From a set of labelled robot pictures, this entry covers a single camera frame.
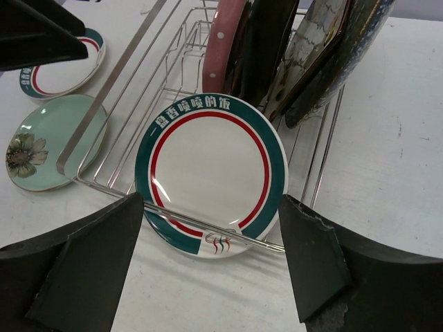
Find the black floral square plate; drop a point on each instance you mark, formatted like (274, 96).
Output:
(267, 32)

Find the teal square plate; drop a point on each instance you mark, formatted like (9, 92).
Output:
(233, 76)

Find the white plate green rim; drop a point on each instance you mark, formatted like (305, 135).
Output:
(217, 159)
(52, 80)

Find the speckled round plate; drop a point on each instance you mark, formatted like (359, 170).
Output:
(364, 23)

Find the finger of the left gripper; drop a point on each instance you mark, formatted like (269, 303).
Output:
(39, 32)

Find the cream floral square plate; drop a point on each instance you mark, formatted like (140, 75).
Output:
(313, 42)

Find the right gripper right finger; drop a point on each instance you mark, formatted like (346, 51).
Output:
(343, 281)

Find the mint green flower plate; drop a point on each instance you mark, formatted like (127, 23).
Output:
(33, 151)

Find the pink dotted plate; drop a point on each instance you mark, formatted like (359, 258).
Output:
(222, 33)

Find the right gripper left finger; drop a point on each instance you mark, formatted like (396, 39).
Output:
(71, 278)

